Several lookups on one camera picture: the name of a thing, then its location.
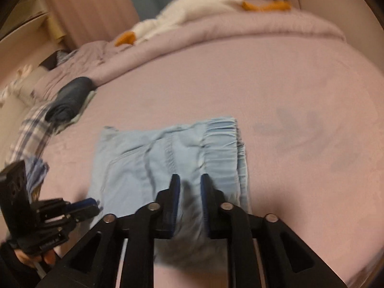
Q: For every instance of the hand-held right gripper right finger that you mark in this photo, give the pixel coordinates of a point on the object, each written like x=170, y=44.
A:
x=205, y=204

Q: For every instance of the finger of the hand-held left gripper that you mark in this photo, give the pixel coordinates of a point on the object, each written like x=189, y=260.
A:
x=88, y=212
x=84, y=203

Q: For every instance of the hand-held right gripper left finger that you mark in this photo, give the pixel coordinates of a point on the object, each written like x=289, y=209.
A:
x=172, y=204

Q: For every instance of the light blue strawberry print pants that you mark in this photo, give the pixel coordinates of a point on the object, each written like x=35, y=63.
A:
x=135, y=162

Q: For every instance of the person's left hand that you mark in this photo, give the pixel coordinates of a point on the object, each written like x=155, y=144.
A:
x=45, y=258

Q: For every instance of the crumpled blue cloth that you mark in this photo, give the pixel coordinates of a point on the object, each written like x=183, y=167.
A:
x=37, y=172

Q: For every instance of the blue plaid pillow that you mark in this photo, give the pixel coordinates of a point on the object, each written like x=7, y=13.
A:
x=33, y=132

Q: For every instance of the folded pale green cloth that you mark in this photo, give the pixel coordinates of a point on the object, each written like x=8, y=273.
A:
x=85, y=105

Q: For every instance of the folded dark blue jeans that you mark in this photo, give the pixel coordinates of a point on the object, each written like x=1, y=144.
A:
x=70, y=96

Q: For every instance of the small white plush toy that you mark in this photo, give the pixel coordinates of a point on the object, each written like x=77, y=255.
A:
x=15, y=84

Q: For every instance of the dark brown clothing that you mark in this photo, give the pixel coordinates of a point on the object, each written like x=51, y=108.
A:
x=49, y=60

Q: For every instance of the blue checked cloth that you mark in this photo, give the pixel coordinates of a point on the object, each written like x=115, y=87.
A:
x=66, y=56

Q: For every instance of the lilac duvet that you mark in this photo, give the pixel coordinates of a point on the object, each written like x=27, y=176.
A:
x=240, y=21

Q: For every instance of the white goose plush toy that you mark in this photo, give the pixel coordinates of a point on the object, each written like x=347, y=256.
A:
x=180, y=15

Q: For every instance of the cream wall shelf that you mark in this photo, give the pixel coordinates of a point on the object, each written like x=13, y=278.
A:
x=33, y=15

